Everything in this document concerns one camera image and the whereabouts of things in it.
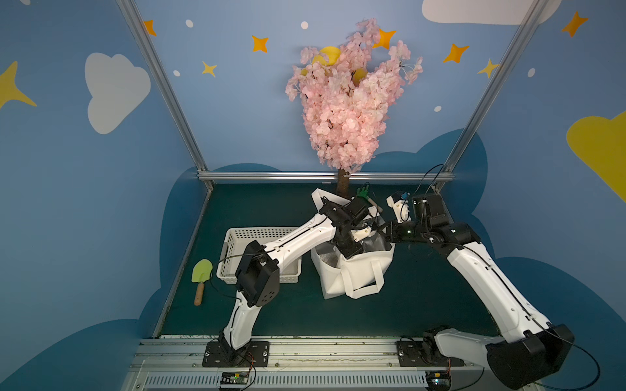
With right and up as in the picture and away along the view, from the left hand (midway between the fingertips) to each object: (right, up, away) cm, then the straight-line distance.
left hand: (352, 247), depth 84 cm
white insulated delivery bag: (0, -8, -8) cm, 12 cm away
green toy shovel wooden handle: (-55, -17, +1) cm, 57 cm away
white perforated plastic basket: (-46, +1, +15) cm, 48 cm away
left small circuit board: (-37, -37, -12) cm, 54 cm away
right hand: (+8, +8, -7) cm, 14 cm away
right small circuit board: (+24, -39, -11) cm, 47 cm away
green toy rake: (+11, +21, +35) cm, 42 cm away
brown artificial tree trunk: (-1, +27, +18) cm, 32 cm away
